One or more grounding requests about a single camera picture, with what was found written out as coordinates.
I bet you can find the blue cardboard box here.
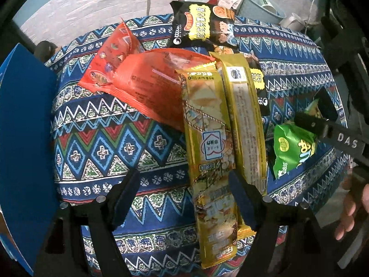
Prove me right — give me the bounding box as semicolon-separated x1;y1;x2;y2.
0;43;60;276

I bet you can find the green snack packet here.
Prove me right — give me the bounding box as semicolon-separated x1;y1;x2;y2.
272;98;322;179

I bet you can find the long gold snack packet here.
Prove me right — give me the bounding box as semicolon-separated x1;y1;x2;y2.
209;51;268;238
176;63;240;269

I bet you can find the black round device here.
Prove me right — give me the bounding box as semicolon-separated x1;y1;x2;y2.
35;41;58;62

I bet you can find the white hanging cord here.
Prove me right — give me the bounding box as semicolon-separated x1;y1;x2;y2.
306;0;322;32

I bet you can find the black and yellow snack packet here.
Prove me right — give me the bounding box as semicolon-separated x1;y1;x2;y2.
170;0;238;49

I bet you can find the small red cartoon snack packet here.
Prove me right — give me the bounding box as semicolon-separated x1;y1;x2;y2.
78;19;145;94

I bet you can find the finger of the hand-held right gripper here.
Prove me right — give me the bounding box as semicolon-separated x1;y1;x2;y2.
314;16;369;122
294;112;332;139

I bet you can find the large orange snack bag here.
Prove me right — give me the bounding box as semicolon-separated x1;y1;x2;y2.
111;48;217;130

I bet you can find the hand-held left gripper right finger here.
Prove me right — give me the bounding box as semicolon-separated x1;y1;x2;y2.
229;170;332;277

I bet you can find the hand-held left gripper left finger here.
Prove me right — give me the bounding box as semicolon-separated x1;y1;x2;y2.
33;169;142;277

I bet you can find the person's right hand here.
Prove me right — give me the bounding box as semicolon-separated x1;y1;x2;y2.
334;176;369;240

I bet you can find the patterned blue blanket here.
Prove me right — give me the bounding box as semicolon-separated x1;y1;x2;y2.
43;13;351;277

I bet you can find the pale blue waste bin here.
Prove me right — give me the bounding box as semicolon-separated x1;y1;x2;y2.
238;0;287;25

